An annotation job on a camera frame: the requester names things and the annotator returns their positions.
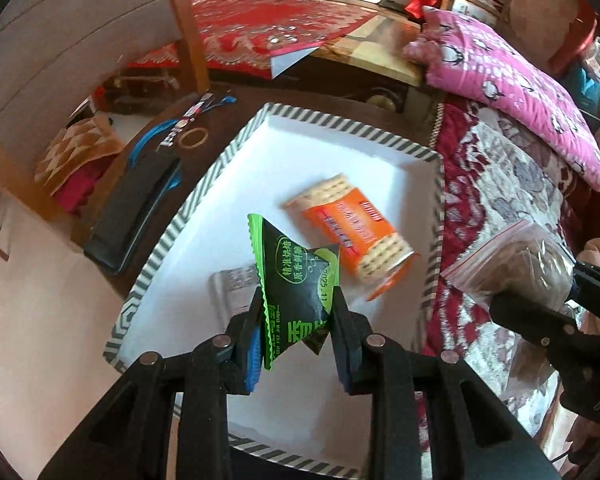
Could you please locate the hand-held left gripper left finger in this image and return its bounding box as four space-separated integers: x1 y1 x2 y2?
37 285 266 480

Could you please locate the pink patterned pillow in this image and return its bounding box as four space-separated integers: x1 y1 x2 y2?
402 6 600 192

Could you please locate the tape roll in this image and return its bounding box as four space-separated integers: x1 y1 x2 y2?
177 127 210 150

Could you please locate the red stool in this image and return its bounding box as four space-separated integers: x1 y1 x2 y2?
549 0 599 77

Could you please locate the silver snack packet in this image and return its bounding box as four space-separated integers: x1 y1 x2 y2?
209 266 261 331

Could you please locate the floral plush blanket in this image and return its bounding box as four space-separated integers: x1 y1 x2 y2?
420 102 598 441

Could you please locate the white tray with striped rim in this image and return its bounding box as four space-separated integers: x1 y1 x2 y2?
103 102 446 478

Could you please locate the black case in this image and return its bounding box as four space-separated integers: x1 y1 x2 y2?
83 152 183 276

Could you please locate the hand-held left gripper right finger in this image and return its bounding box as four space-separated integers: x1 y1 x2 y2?
327 285 563 480

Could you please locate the red embroidered cloth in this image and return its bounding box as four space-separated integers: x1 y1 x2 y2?
127 0 381 79

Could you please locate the wooden post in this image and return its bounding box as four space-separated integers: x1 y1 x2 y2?
160 0 211 93

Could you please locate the green black snack packet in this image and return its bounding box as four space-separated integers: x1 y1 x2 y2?
246 213 342 372

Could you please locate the patterned ribbon strap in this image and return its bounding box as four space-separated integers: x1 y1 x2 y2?
157 91 237 149

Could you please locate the beige checkered cushion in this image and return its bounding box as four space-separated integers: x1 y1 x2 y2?
34 114 127 197

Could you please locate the orange cracker packet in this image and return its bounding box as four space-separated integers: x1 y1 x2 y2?
285 173 421 302

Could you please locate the blue lanyard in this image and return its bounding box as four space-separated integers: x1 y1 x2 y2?
129 117 182 192

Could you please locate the glossy wooden cabinet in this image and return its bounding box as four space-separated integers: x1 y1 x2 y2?
280 14 431 113

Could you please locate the red crumpled cloth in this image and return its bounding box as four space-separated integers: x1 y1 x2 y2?
405 0 444 19

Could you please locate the zip bag with brown contents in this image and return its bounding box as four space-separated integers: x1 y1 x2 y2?
440 220 578 321

